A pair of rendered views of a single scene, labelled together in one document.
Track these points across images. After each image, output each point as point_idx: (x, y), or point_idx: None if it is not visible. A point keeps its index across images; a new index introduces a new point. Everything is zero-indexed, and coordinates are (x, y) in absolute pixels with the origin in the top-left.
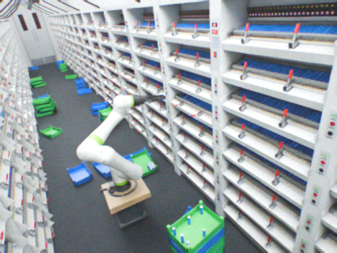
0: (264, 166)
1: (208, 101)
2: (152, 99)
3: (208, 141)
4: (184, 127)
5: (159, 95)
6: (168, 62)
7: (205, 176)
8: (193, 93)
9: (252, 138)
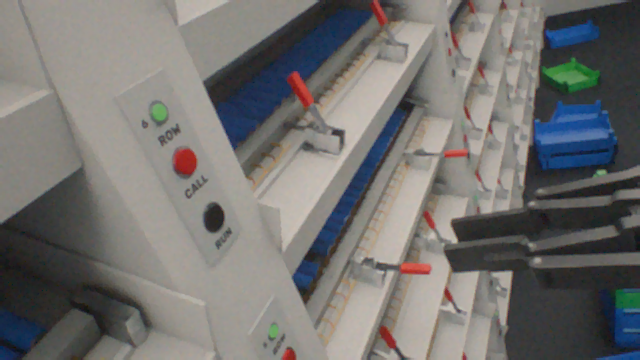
0: (464, 103)
1: (428, 45)
2: (616, 173)
3: (453, 217)
4: (423, 349)
5: (484, 241)
6: (216, 27)
7: (480, 359)
8: (403, 77)
9: (456, 53)
